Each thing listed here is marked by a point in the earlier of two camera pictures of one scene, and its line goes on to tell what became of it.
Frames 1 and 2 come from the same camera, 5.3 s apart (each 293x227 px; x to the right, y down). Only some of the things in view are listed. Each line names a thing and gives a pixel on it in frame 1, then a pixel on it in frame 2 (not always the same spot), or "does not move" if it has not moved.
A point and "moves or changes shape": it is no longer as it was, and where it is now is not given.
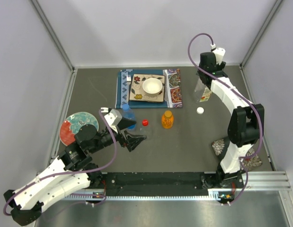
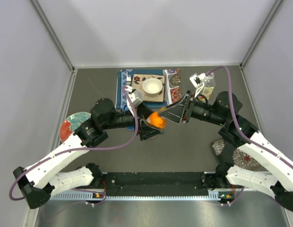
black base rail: [156, 184] does not move
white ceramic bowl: [152, 85] does not move
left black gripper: [132, 141] to [146, 131]
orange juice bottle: [167, 120] moves or changes shape
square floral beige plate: [138, 94] does not move
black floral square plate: [219, 147] does not move
